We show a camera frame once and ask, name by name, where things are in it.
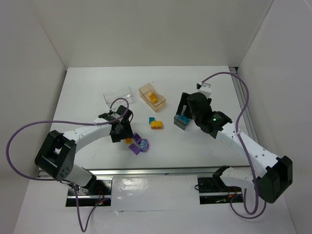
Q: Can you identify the grey translucent container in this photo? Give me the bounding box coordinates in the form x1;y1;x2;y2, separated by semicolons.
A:
174;115;192;130

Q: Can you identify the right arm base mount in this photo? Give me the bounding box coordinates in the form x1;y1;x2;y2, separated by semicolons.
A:
194;177;243;205

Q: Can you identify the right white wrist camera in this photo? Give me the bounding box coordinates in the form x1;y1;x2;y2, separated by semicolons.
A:
196;82;212;98

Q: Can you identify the orange translucent container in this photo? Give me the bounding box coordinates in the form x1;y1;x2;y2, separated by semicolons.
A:
138;83;166;112

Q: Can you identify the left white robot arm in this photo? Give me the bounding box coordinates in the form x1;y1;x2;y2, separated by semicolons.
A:
35;105;133;194

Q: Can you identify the yellow studded lego brick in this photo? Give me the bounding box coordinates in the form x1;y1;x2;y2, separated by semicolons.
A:
151;120;163;130

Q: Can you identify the purple hollow lego brick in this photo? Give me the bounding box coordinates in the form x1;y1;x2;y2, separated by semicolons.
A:
133;133;142;145

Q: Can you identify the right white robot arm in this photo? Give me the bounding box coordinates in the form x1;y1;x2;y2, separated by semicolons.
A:
176;92;293;204

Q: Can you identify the yellow smiley lego brick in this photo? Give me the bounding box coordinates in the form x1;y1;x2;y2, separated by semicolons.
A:
149;93;158;103

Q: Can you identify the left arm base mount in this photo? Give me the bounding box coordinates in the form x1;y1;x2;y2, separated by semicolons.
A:
77;176;113;207

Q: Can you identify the clear plastic container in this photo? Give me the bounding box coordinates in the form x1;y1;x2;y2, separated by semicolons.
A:
103;86;134;109

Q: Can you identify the aluminium side rail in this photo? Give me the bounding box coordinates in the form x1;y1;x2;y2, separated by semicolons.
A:
232;76;259;143

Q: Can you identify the small orange lego brick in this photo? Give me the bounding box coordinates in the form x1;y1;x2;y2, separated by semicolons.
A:
125;138;133;144

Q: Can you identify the purple studded lego brick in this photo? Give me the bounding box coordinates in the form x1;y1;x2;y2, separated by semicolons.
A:
129;143;141;155

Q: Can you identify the small teal lego brick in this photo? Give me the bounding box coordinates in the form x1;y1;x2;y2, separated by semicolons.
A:
149;117;156;124

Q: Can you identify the purple oval flower lego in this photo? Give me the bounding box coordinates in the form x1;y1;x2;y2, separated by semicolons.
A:
139;139;149;152

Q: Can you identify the aluminium front rail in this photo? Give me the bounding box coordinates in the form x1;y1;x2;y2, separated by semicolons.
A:
38;166;252;177

